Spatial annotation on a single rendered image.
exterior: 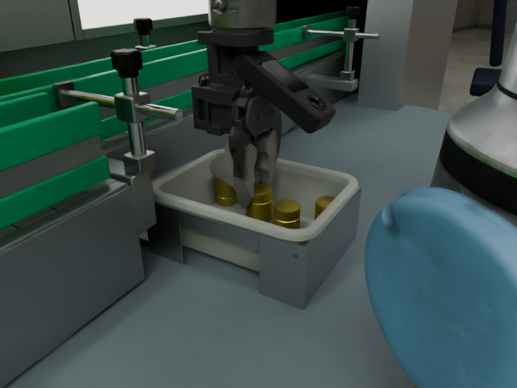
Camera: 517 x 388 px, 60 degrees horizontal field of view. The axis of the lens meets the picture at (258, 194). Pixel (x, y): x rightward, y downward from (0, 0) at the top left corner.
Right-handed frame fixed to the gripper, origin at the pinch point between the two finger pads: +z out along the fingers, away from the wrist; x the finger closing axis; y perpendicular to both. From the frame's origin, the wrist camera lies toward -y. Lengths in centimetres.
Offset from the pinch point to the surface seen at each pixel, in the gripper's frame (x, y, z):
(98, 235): 20.5, 5.9, -2.5
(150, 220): 13.2, 6.2, -0.6
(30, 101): 18.7, 15.2, -14.3
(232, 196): -3.0, 6.3, 3.4
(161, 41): -24.3, 37.9, -13.3
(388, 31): -71, 7, -12
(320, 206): -2.1, -7.9, 0.6
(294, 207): 0.1, -5.3, 0.4
